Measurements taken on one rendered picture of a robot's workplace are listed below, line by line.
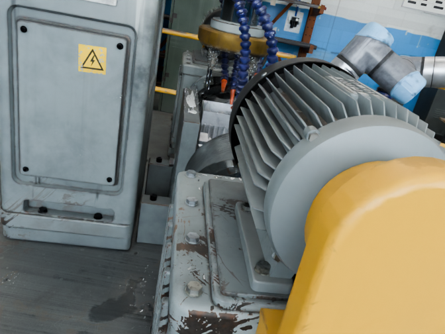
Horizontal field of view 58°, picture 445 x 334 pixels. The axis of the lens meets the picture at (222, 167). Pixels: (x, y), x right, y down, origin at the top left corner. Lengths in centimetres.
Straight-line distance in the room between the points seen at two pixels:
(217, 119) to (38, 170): 42
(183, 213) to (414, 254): 30
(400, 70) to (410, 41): 556
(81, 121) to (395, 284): 72
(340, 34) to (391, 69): 526
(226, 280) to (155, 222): 64
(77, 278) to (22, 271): 12
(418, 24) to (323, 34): 132
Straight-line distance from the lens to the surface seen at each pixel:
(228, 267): 41
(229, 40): 92
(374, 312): 30
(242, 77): 84
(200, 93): 124
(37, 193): 98
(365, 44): 99
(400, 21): 646
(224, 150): 75
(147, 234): 104
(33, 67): 88
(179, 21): 420
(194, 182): 58
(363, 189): 26
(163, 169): 120
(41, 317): 88
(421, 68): 112
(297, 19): 599
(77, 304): 89
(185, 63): 145
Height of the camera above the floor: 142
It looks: 24 degrees down
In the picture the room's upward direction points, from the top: 12 degrees clockwise
